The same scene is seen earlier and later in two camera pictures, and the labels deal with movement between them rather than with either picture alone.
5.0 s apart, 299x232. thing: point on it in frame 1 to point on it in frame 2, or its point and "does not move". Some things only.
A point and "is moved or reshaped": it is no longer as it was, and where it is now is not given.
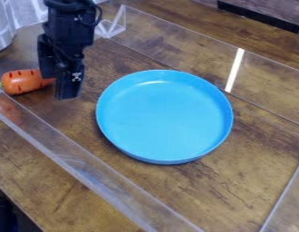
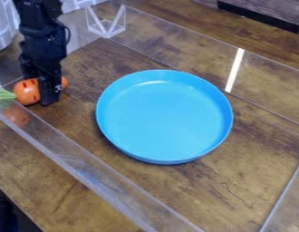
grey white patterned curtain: x=13 y=14 does not move
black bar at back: x=257 y=16 does not move
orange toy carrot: x=18 y=82 is moved or reshaped
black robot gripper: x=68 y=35 to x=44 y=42
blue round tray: x=165 y=117 does not move
